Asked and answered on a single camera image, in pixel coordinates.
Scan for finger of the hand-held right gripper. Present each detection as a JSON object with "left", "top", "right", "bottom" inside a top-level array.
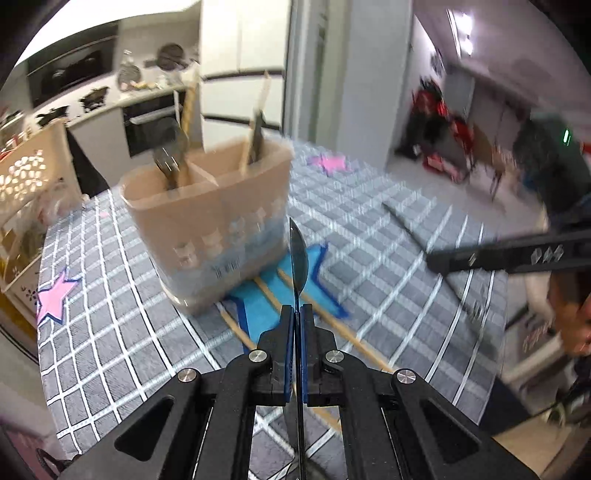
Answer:
[{"left": 426, "top": 237, "right": 518, "bottom": 277}]

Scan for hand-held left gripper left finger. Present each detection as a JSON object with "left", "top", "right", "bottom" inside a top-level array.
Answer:
[{"left": 64, "top": 305, "right": 297, "bottom": 480}]

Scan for black range hood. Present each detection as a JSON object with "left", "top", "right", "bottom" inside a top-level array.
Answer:
[{"left": 25, "top": 33, "right": 119, "bottom": 108}]

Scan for round metal steamer plate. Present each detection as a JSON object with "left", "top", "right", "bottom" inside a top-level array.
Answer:
[{"left": 117, "top": 64, "right": 142, "bottom": 91}]

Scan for round dark wall rack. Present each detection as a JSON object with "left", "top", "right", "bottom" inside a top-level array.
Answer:
[{"left": 156, "top": 42, "right": 186, "bottom": 71}]

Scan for person's right hand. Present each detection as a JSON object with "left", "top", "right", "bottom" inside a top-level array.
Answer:
[{"left": 549, "top": 271, "right": 591, "bottom": 357}]

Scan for beige flower-cutout storage trolley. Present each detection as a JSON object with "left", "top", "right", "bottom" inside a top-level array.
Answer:
[{"left": 0, "top": 117, "right": 75, "bottom": 306}]

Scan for black built-in oven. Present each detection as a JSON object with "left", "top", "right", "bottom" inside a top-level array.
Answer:
[{"left": 122, "top": 93, "right": 188, "bottom": 158}]

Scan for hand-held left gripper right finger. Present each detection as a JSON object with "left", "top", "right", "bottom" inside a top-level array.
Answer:
[{"left": 301, "top": 304, "right": 539, "bottom": 480}]

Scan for ceiling light strip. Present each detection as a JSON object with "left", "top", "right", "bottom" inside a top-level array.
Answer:
[{"left": 444, "top": 8, "right": 475, "bottom": 59}]

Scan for dark translucent spoon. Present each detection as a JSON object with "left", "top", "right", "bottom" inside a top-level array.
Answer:
[{"left": 152, "top": 117, "right": 191, "bottom": 191}]

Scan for beige plastic utensil holder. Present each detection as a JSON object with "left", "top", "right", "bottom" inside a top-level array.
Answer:
[{"left": 119, "top": 138, "right": 295, "bottom": 317}]

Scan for metal spoon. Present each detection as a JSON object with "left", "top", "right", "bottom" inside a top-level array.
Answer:
[{"left": 288, "top": 217, "right": 310, "bottom": 480}]

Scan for grey checked tablecloth with stars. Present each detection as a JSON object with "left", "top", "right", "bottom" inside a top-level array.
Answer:
[{"left": 37, "top": 138, "right": 525, "bottom": 480}]

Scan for red and black hanging decorations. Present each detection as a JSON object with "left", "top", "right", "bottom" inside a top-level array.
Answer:
[{"left": 409, "top": 78, "right": 477, "bottom": 155}]

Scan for black wok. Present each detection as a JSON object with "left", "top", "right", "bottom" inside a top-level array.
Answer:
[{"left": 35, "top": 106, "right": 71, "bottom": 128}]

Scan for black cooking pot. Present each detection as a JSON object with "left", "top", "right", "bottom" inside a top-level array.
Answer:
[{"left": 79, "top": 87, "right": 112, "bottom": 112}]

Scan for black handled utensil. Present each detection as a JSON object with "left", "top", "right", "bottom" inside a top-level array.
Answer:
[{"left": 246, "top": 111, "right": 267, "bottom": 165}]

